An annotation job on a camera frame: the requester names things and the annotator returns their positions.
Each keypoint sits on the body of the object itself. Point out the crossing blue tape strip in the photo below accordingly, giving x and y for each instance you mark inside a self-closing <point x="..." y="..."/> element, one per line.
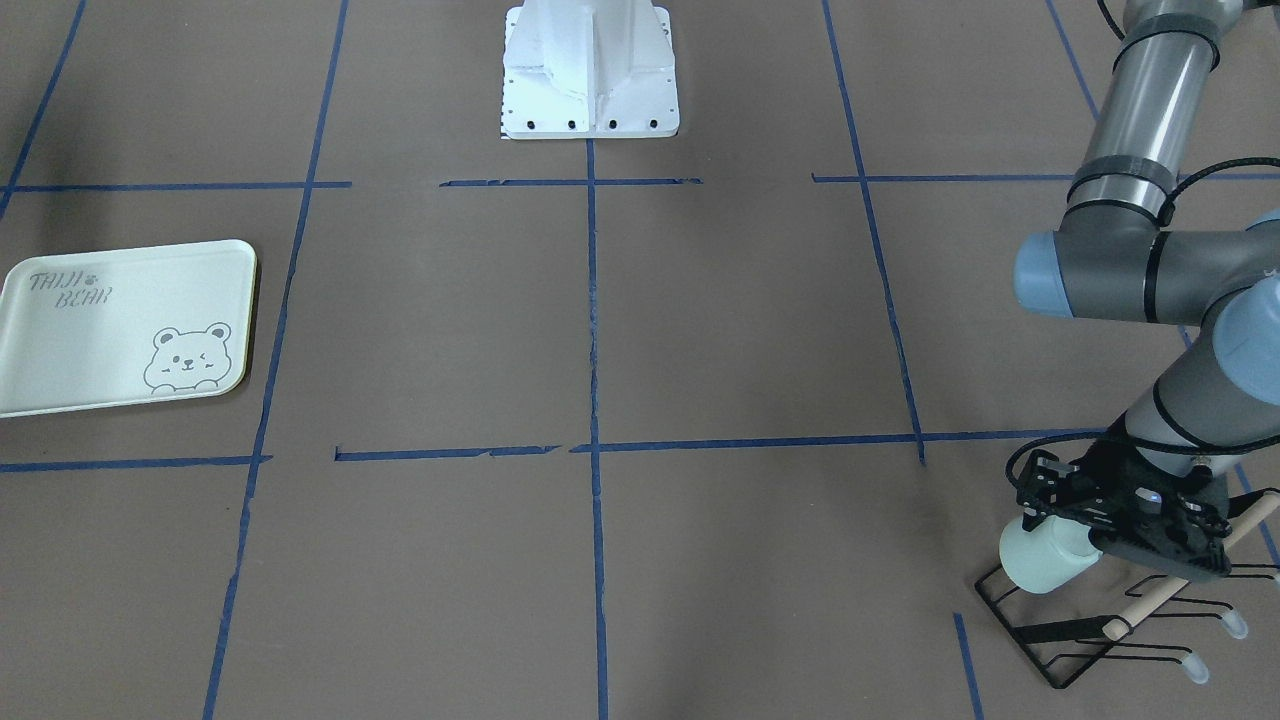
<point x="910" y="439"/>

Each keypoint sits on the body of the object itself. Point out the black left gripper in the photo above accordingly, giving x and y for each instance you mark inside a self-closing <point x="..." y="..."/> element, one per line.
<point x="1113" y="470"/>

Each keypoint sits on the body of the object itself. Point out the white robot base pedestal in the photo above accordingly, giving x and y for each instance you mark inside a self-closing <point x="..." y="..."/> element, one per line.
<point x="588" y="69"/>

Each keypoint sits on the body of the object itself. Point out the pale green bear tray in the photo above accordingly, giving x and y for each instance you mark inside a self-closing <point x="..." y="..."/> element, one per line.
<point x="125" y="327"/>

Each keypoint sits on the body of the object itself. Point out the black wire cup rack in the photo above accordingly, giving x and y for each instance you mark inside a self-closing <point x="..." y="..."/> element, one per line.
<point x="1063" y="650"/>

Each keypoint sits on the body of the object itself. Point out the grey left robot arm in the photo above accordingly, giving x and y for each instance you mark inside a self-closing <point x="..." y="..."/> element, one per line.
<point x="1114" y="256"/>

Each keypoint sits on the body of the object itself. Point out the pale green cup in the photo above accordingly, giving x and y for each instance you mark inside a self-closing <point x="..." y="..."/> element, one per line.
<point x="1041" y="560"/>

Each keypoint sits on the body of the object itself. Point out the long blue tape strip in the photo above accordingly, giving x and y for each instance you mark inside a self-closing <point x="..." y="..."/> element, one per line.
<point x="603" y="692"/>

